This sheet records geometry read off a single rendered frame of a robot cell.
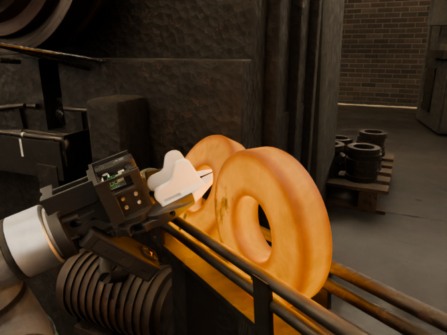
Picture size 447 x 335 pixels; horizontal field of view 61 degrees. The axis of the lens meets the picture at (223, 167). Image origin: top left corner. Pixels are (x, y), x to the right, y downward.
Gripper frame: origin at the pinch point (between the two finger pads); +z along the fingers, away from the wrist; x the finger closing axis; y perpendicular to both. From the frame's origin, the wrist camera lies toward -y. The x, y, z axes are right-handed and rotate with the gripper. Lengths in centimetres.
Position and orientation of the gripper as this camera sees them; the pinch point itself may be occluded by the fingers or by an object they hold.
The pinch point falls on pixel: (210, 179)
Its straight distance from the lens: 51.3
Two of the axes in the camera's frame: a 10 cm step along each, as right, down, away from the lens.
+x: -4.0, -3.4, 8.5
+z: 8.8, -3.8, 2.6
